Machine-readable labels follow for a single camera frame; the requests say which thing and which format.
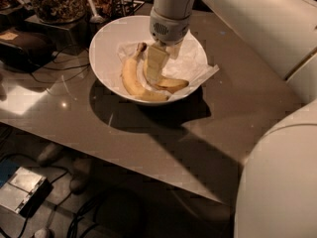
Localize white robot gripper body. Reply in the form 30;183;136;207
150;9;189;46

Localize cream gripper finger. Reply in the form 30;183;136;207
166;42;182;60
145;44;169;84

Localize yellow banana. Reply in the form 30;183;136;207
143;62;189;93
122;43;168;102

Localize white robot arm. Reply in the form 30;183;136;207
150;0;317;238

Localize white ceramic bowl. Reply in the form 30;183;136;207
89;16;214;106

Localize white paper liner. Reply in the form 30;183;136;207
118;33;219;103

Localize metal scoop spoon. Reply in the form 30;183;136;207
87;0;105;24

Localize metal stand block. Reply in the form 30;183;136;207
25;15;88;56

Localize glass jar of nuts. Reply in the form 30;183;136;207
31;0;85;25

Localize black device on table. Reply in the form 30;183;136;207
0;28;56;72

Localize right grey shoe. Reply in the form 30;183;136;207
69;158;92;194

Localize grey shoe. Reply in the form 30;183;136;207
37;143;63;167
69;158;92;194

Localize left grey shoe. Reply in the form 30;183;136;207
37;143;63;167

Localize blue box on floor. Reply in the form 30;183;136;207
0;160;20;188

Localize silver electronics box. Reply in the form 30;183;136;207
0;167;53;217

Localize black wire basket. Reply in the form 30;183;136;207
111;0;145;19

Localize black table cable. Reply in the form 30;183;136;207
28;43;92;85

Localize black floor cables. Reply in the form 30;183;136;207
0;152;147;238

